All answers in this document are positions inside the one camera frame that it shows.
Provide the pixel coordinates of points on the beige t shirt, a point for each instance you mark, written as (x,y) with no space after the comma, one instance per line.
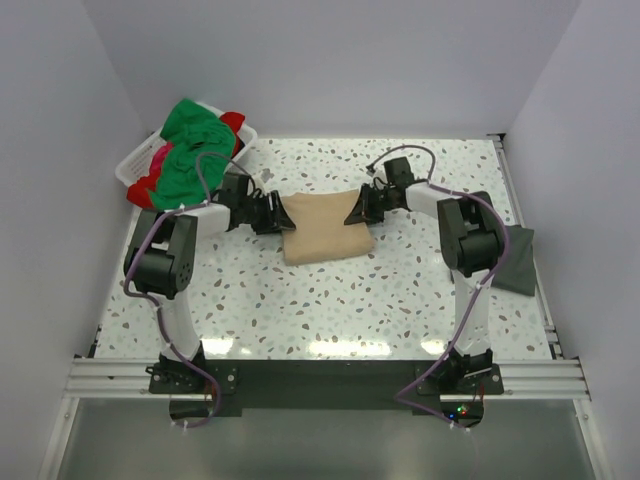
(320,233)

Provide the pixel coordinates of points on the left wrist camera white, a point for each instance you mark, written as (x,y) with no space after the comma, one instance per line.
(266,175)

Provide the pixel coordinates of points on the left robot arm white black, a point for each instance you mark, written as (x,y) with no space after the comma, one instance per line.
(160,263)

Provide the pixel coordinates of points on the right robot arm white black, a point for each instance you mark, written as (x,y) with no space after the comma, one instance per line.
(474,245)

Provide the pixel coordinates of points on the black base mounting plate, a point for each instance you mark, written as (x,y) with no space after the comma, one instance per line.
(423,397)

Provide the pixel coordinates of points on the pink garment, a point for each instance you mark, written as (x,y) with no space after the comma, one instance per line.
(159,158)

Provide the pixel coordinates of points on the aluminium frame rail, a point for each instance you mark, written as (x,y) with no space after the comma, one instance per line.
(526,380)

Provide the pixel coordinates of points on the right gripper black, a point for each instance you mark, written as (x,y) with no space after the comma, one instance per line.
(363,212)

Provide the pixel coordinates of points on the white plastic laundry basket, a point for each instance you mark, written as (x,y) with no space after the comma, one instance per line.
(136,164)

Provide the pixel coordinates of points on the green t shirt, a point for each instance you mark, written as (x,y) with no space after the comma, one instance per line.
(202,145)

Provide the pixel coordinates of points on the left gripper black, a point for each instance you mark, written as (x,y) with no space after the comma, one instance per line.
(275,219)

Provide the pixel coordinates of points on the red t shirt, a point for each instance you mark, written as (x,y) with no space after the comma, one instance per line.
(138,193)

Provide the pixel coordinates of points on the folded dark grey t shirt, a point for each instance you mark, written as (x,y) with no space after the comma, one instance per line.
(518,274)

